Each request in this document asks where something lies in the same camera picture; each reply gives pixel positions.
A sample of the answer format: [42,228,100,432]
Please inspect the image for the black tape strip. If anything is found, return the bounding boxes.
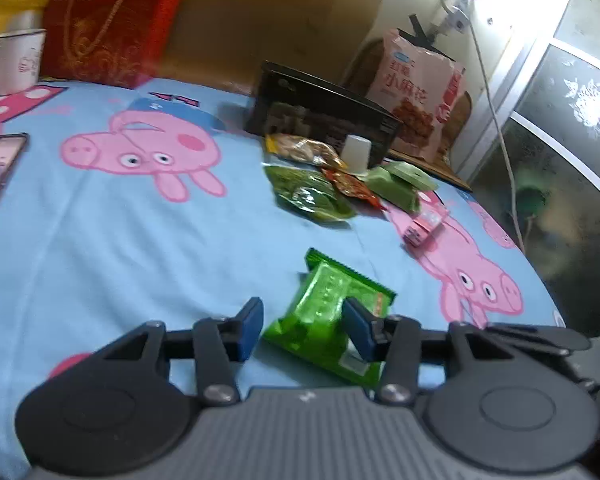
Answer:
[407,15,451,53]

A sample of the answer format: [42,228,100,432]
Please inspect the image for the light green snack packet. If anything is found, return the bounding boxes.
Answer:
[365,166,423,212]
[387,160,439,192]

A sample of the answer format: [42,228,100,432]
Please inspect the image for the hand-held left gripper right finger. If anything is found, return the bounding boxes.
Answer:
[341,297,521,406]

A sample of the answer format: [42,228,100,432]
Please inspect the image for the dark green clear snack packet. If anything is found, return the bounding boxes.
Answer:
[264,164,358,223]

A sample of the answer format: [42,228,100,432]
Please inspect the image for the yellow peanut snack packet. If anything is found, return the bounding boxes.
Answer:
[264,132,348,170]

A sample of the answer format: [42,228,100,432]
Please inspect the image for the red snack packet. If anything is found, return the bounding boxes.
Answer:
[322,169,388,211]

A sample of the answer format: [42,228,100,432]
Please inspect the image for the red gift bag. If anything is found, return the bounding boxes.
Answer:
[41,0,191,90]

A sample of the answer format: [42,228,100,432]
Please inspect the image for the white power strip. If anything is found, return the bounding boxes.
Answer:
[430,0,483,41]

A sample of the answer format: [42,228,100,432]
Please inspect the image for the large pink snack bag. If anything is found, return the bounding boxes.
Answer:
[365,28,467,162]

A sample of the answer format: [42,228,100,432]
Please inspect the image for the small white cup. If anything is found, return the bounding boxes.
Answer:
[341,135,372,175]

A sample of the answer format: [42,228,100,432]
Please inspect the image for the wood grain wall board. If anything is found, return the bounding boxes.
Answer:
[150,0,401,101]

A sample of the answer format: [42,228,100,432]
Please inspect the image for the blue cartoon pig bedsheet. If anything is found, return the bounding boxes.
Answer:
[0,76,576,480]

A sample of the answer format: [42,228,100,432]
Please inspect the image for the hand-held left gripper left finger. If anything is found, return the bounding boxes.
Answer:
[87,296,265,407]

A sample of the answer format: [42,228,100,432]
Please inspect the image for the white cable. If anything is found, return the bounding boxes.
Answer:
[467,15,528,253]

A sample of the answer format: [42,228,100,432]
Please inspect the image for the black tin box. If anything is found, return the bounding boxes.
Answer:
[244,60,405,166]

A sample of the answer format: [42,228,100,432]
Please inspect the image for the white enamel mug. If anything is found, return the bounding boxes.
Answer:
[0,28,47,96]

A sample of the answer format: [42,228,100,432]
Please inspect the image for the bright green snack packet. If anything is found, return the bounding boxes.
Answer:
[261,248,398,388]

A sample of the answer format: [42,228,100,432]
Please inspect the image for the frosted glass door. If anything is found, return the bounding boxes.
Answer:
[467,0,600,361]

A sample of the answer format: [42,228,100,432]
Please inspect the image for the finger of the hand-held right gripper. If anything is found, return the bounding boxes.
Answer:
[484,323,595,358]

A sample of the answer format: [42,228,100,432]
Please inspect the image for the small pink carton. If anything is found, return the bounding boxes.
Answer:
[402,206,451,247]

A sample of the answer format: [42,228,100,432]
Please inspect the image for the green blurred object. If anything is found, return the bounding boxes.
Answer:
[514,184,547,217]

